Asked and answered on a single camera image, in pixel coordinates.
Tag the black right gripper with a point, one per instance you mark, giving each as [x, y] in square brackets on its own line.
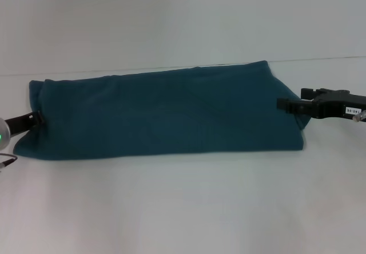
[338, 105]

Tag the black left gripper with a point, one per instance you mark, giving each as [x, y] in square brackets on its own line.
[20, 123]

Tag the teal t-shirt with FREE print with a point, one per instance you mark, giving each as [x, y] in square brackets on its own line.
[171, 116]

